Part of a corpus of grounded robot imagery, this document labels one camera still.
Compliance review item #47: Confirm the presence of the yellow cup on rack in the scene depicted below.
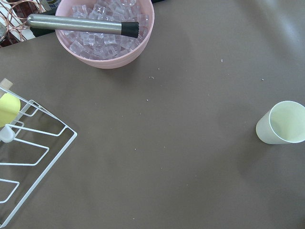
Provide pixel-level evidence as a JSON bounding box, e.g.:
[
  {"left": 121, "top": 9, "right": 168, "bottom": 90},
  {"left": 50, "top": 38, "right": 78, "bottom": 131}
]
[{"left": 0, "top": 93, "right": 20, "bottom": 128}]

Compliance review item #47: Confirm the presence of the cream white cup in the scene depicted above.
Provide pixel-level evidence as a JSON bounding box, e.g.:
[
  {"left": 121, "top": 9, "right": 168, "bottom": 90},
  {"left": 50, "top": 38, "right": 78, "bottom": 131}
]
[{"left": 255, "top": 101, "right": 305, "bottom": 144}]

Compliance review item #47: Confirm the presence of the pink bowl of ice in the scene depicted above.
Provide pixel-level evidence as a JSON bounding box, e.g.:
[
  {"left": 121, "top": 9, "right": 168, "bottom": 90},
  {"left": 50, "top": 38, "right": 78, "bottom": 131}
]
[{"left": 55, "top": 0, "right": 155, "bottom": 69}]

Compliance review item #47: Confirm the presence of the copper wire bottle rack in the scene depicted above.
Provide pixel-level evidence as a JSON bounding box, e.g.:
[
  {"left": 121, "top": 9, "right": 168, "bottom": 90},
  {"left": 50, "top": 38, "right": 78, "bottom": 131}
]
[{"left": 0, "top": 0, "right": 49, "bottom": 48}]

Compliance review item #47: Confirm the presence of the white wire drying rack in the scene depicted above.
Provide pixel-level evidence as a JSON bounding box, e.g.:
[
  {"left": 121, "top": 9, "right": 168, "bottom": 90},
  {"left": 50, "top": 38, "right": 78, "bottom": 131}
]
[{"left": 0, "top": 79, "right": 77, "bottom": 228}]

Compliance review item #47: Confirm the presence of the clear bottle on rack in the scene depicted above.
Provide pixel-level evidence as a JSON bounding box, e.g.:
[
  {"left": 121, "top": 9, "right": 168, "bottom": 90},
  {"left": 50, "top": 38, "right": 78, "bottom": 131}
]
[{"left": 0, "top": 125, "right": 15, "bottom": 143}]

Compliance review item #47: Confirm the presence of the steel muddler black tip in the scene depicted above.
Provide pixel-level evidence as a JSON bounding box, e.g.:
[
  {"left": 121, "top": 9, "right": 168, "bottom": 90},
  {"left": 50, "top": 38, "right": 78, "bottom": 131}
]
[{"left": 27, "top": 14, "right": 139, "bottom": 38}]

